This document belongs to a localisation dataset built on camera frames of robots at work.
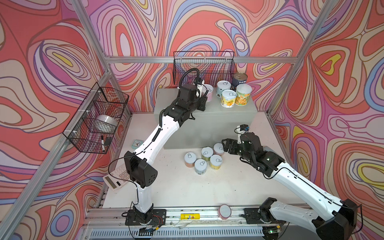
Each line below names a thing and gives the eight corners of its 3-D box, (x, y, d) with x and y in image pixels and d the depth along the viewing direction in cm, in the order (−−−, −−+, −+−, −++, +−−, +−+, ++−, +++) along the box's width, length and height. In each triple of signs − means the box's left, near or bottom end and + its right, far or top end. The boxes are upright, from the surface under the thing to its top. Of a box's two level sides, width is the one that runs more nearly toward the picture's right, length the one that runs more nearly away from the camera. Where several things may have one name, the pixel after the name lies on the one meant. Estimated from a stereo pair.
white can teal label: (194, 175, 89) (194, 171, 84) (194, 163, 94) (194, 158, 89) (207, 175, 89) (207, 171, 84) (206, 163, 94) (206, 158, 89)
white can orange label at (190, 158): (184, 167, 91) (183, 164, 87) (184, 156, 96) (184, 152, 92) (196, 167, 91) (196, 163, 87) (196, 156, 96) (196, 152, 92)
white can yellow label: (210, 169, 91) (210, 165, 87) (209, 158, 96) (209, 154, 92) (221, 169, 91) (222, 165, 87) (220, 158, 96) (221, 154, 92)
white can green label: (198, 157, 95) (199, 154, 91) (204, 148, 100) (205, 144, 96) (208, 162, 93) (209, 159, 89) (214, 152, 98) (214, 148, 94)
